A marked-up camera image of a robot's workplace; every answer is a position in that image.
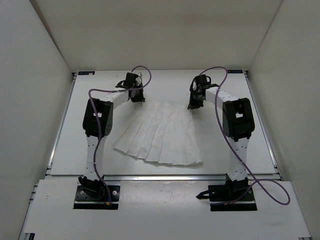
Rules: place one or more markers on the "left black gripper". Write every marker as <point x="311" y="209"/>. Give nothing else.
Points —
<point x="140" y="99"/>

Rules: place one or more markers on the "blue corner label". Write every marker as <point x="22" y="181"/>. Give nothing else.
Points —
<point x="234" y="71"/>
<point x="86" y="73"/>

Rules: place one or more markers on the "right blue corner label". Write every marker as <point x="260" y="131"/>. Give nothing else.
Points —
<point x="234" y="71"/>

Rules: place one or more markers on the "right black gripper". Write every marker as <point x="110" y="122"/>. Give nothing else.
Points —
<point x="192" y="104"/>

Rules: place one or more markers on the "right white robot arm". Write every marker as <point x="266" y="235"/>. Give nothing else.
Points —
<point x="237" y="122"/>

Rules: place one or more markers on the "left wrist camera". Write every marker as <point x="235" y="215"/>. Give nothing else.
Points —
<point x="140" y="75"/>

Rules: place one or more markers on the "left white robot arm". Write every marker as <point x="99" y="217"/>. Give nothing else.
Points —
<point x="98" y="121"/>

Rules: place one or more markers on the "left blue corner label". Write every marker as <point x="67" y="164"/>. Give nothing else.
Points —
<point x="86" y="73"/>

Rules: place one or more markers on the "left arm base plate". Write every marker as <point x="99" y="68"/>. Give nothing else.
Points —
<point x="94" y="195"/>

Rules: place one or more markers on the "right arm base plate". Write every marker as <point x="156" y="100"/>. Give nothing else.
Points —
<point x="232" y="196"/>

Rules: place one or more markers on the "white pleated skirt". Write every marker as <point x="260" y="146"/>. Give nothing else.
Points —
<point x="160" y="133"/>

